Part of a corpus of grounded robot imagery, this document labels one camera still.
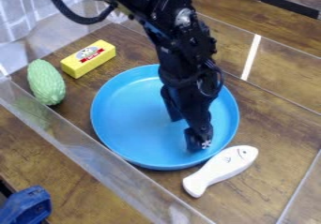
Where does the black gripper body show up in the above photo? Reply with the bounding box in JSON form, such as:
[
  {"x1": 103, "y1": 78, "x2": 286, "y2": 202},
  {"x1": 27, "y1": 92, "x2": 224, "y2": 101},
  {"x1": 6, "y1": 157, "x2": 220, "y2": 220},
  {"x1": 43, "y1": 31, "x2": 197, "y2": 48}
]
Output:
[{"x1": 157, "y1": 63, "x2": 226, "y2": 135}]

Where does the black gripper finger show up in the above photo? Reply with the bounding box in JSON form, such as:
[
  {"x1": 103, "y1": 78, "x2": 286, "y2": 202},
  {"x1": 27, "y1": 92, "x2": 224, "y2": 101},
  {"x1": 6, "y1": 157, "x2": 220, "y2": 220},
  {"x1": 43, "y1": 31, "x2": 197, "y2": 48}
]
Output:
[
  {"x1": 161, "y1": 86, "x2": 183, "y2": 122},
  {"x1": 185, "y1": 127, "x2": 213, "y2": 152}
]

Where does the white toy fish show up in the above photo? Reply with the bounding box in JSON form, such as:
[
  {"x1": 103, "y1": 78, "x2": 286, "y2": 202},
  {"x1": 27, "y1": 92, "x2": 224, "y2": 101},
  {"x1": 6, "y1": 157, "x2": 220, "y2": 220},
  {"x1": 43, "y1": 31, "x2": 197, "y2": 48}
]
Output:
[{"x1": 183, "y1": 145, "x2": 258, "y2": 198}]

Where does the blue round tray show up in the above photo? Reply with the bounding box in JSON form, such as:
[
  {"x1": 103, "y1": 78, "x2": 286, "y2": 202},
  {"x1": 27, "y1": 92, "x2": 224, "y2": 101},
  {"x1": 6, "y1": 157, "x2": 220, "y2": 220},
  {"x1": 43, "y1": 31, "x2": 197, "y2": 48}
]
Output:
[{"x1": 90, "y1": 65, "x2": 240, "y2": 171}]

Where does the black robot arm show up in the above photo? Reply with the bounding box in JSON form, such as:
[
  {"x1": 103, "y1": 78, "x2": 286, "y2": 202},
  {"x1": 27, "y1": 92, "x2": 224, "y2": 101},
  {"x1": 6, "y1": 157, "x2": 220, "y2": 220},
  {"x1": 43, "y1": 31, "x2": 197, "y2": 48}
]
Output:
[{"x1": 105, "y1": 0, "x2": 225, "y2": 151}]

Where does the yellow rectangular block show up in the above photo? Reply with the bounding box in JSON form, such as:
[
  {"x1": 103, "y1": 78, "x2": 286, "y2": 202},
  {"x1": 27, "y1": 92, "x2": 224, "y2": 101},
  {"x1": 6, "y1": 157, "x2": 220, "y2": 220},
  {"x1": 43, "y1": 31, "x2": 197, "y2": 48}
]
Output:
[{"x1": 60, "y1": 39, "x2": 117, "y2": 79}]

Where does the clear acrylic barrier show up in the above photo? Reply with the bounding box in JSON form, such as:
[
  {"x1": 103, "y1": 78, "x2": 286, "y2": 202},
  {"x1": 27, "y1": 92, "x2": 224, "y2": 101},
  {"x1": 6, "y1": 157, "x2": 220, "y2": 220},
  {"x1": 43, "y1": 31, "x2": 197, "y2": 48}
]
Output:
[{"x1": 0, "y1": 0, "x2": 321, "y2": 224}]

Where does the green bumpy toy gourd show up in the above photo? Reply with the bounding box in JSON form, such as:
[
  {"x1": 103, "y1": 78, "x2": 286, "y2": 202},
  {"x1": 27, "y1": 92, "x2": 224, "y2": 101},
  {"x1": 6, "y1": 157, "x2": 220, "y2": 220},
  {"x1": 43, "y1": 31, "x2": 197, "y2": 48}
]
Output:
[{"x1": 28, "y1": 59, "x2": 67, "y2": 106}]

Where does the white checkered curtain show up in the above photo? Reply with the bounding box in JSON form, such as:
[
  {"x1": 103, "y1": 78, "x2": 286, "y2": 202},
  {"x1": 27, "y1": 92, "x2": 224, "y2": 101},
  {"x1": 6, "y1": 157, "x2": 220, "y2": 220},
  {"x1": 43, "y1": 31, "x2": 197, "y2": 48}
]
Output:
[{"x1": 0, "y1": 0, "x2": 86, "y2": 44}]

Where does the blue clamp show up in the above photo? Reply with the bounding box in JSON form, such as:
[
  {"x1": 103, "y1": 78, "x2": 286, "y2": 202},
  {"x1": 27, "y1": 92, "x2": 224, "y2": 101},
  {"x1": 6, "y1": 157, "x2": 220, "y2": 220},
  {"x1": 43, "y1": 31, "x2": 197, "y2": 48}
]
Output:
[{"x1": 0, "y1": 186, "x2": 52, "y2": 224}]

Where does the black cable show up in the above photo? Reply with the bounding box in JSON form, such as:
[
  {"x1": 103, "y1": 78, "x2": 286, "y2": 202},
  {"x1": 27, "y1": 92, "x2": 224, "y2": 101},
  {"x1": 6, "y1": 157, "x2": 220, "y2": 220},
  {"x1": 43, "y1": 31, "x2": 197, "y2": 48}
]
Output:
[{"x1": 43, "y1": 0, "x2": 118, "y2": 25}]

